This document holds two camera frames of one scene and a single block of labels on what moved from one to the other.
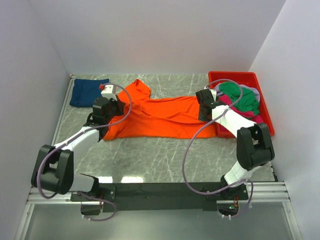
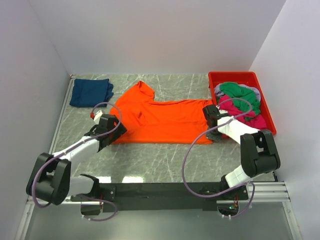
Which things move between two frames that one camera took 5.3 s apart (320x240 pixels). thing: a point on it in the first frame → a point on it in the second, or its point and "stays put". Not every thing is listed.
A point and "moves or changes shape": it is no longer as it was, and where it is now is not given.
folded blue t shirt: (85, 91) stays put
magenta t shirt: (226, 100) stays put
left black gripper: (120, 105) → (118, 132)
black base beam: (117, 197) stays put
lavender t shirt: (218, 94) stays put
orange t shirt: (149, 117) moves or changes shape
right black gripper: (201, 117) → (212, 137)
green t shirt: (248, 101) stays put
